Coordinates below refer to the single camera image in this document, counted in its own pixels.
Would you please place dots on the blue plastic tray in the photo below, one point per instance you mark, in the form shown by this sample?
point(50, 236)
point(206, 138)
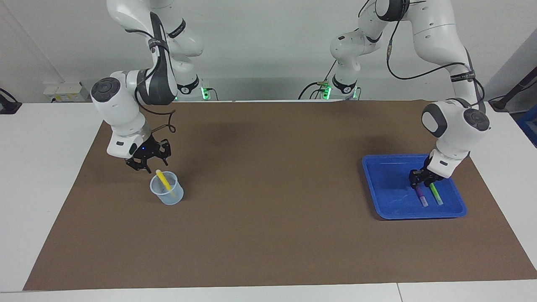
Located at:
point(390, 188)

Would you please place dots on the black table clamp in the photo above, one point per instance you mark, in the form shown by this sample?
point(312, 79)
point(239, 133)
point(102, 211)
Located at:
point(8, 105)

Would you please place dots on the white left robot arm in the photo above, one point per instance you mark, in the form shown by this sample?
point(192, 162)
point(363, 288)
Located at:
point(455, 130)

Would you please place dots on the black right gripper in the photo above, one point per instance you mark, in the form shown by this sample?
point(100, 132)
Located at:
point(147, 150)

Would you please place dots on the purple pen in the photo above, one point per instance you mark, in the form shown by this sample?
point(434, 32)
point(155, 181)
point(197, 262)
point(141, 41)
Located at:
point(422, 198)

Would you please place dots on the brown table mat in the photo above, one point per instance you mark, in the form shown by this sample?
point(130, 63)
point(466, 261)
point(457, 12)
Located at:
point(268, 209)

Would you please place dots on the clear plastic cup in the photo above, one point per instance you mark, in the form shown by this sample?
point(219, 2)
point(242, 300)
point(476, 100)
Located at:
point(172, 198)

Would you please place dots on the yellow pen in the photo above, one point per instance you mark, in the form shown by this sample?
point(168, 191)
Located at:
point(163, 180)

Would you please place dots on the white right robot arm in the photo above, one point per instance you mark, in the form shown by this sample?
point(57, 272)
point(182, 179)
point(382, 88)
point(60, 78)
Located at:
point(121, 113)

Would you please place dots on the green pen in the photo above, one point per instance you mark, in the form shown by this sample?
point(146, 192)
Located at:
point(436, 195)

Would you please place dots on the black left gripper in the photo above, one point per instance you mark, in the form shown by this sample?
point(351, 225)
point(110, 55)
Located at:
point(430, 174)

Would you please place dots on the blue box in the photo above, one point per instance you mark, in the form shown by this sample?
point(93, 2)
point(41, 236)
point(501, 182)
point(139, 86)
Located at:
point(529, 126)

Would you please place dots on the white power strip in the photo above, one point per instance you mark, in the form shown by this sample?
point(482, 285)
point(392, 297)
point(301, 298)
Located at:
point(63, 90)

